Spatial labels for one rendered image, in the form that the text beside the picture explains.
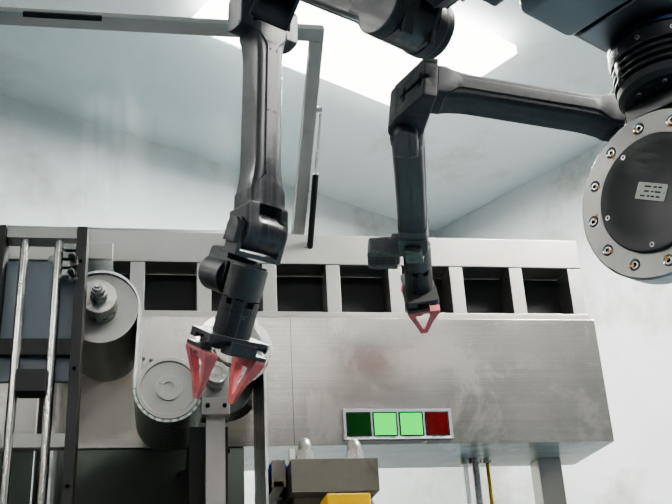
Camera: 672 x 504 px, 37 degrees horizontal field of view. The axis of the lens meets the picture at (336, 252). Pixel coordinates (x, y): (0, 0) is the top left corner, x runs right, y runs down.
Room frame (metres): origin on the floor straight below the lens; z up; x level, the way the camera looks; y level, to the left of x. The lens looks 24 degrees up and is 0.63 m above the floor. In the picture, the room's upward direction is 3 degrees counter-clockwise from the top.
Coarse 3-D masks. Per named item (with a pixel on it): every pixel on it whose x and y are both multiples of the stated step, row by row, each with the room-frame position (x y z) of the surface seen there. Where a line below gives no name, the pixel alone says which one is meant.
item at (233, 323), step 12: (228, 300) 1.34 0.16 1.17; (228, 312) 1.34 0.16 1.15; (240, 312) 1.34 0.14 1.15; (252, 312) 1.35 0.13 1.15; (216, 324) 1.35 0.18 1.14; (228, 324) 1.34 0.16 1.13; (240, 324) 1.34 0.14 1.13; (252, 324) 1.36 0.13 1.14; (204, 336) 1.33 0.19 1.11; (216, 336) 1.33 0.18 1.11; (228, 336) 1.35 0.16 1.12; (240, 336) 1.35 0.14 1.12; (264, 348) 1.38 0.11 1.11
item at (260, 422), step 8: (264, 376) 1.81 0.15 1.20; (264, 384) 1.81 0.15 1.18; (264, 392) 1.81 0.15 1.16; (256, 400) 1.96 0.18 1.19; (264, 400) 1.81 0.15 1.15; (256, 408) 1.97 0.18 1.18; (264, 408) 1.81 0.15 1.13; (256, 416) 1.97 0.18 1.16; (264, 416) 1.81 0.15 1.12; (256, 424) 1.97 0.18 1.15; (264, 424) 1.81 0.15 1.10; (256, 432) 1.98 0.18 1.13; (264, 432) 1.82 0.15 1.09; (256, 440) 1.98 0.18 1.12; (264, 440) 1.82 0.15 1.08; (256, 448) 1.98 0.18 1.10; (264, 448) 1.82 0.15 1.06; (256, 456) 1.99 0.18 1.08; (264, 456) 1.83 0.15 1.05; (256, 464) 1.99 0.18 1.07; (264, 464) 1.83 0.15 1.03; (256, 472) 1.99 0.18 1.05; (256, 480) 2.00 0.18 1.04; (256, 488) 2.00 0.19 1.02
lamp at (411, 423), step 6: (402, 414) 2.19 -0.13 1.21; (408, 414) 2.19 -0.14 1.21; (414, 414) 2.19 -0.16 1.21; (420, 414) 2.20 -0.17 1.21; (402, 420) 2.19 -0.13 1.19; (408, 420) 2.19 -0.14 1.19; (414, 420) 2.19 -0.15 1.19; (420, 420) 2.20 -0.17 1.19; (402, 426) 2.19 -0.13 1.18; (408, 426) 2.19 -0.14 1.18; (414, 426) 2.19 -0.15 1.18; (420, 426) 2.20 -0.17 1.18; (402, 432) 2.19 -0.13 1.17; (408, 432) 2.19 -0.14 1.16; (414, 432) 2.19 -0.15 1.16; (420, 432) 2.19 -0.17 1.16
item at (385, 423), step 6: (378, 414) 2.18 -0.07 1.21; (384, 414) 2.18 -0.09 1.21; (390, 414) 2.18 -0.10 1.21; (378, 420) 2.18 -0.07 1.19; (384, 420) 2.18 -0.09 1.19; (390, 420) 2.18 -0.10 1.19; (378, 426) 2.18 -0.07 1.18; (384, 426) 2.18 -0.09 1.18; (390, 426) 2.18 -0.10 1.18; (378, 432) 2.18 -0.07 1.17; (384, 432) 2.18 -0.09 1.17; (390, 432) 2.18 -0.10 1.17; (396, 432) 2.18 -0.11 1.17
